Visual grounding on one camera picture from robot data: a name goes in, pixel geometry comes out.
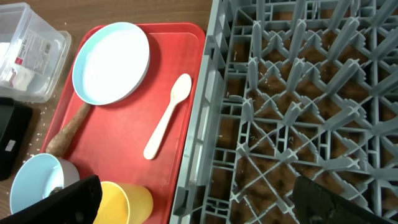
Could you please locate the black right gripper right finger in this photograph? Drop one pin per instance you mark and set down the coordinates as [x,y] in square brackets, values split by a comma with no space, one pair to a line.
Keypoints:
[316,204]

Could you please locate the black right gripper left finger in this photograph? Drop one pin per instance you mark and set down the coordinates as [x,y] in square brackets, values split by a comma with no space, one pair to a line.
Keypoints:
[77,203]

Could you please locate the dark brown food lump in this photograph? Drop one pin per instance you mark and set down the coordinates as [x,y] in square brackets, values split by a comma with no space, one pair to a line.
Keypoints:
[55,190]

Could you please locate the light blue bowl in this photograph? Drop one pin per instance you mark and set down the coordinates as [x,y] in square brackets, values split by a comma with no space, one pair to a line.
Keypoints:
[38,177]

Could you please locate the brown carrot stick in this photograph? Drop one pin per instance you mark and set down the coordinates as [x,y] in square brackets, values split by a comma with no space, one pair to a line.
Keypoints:
[60,143]

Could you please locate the light blue plate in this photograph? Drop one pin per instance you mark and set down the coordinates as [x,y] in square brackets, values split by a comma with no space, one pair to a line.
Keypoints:
[111,64]

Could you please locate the black waste tray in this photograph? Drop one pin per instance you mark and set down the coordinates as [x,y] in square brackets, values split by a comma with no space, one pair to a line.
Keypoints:
[15,119]

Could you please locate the grey dishwasher rack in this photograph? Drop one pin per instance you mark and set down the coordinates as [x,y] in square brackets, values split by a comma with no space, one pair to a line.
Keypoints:
[289,89]

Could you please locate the clear plastic waste bin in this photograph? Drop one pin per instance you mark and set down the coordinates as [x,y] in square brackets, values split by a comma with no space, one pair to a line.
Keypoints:
[33,54]

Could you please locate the yellow cup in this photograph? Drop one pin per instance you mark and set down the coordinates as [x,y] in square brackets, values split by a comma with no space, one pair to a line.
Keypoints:
[124,204]

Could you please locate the red serving tray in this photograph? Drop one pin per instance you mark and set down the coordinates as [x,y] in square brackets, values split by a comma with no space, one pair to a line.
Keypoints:
[111,141]

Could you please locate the white plastic spoon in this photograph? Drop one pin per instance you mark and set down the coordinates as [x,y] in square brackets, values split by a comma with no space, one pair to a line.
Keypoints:
[179,92]

